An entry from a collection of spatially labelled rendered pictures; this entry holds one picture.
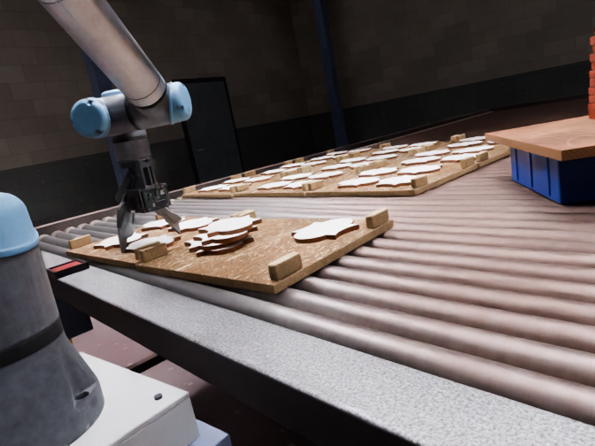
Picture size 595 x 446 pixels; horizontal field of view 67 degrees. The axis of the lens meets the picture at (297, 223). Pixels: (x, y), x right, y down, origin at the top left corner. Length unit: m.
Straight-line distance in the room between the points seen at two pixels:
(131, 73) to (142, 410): 0.55
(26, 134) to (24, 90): 0.52
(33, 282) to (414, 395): 0.35
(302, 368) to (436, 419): 0.15
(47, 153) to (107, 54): 5.57
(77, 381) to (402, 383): 0.31
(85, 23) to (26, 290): 0.43
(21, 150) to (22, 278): 5.81
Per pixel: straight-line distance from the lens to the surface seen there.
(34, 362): 0.47
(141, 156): 1.06
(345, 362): 0.48
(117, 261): 1.09
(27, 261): 0.46
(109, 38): 0.79
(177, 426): 0.49
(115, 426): 0.48
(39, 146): 6.33
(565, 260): 0.71
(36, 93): 6.44
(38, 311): 0.47
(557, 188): 0.97
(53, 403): 0.47
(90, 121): 0.95
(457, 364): 0.46
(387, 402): 0.42
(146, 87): 0.86
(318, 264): 0.74
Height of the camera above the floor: 1.16
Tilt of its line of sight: 12 degrees down
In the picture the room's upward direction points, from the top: 11 degrees counter-clockwise
